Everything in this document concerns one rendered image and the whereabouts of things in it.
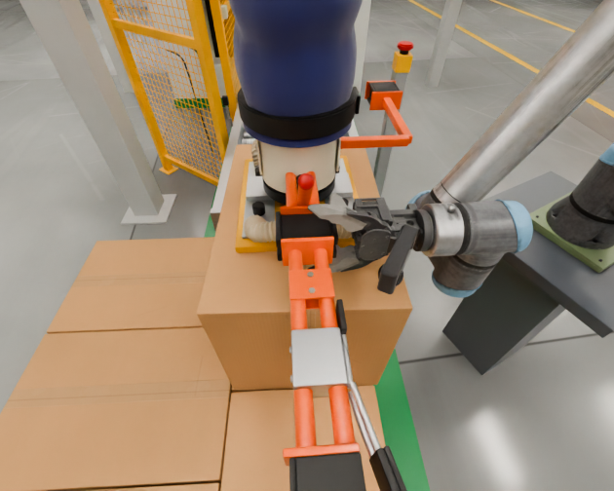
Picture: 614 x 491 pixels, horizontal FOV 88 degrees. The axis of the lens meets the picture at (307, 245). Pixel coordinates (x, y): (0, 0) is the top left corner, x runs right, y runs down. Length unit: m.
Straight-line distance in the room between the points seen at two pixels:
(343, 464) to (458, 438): 1.26
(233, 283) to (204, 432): 0.45
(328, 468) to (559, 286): 0.87
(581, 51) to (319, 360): 0.58
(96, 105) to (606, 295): 2.17
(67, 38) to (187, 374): 1.54
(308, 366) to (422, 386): 1.25
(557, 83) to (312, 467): 0.63
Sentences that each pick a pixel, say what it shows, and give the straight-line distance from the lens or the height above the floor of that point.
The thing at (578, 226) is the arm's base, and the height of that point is 0.83.
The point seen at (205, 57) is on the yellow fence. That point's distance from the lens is 1.85.
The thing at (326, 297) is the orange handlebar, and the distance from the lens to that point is 0.44.
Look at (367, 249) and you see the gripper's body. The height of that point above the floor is 1.06.
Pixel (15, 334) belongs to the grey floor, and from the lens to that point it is 2.18.
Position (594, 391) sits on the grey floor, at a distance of 1.98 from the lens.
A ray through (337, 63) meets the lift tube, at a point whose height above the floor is 1.28.
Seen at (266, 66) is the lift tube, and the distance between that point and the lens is 0.56.
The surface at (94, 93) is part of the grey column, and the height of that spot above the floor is 0.82.
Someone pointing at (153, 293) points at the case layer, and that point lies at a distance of 1.21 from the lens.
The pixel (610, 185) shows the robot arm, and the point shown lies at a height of 0.97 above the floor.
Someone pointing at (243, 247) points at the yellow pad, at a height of 0.96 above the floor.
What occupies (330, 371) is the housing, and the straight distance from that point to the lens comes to 0.39.
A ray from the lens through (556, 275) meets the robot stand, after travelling 1.12.
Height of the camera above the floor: 1.45
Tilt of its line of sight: 47 degrees down
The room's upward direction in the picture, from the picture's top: straight up
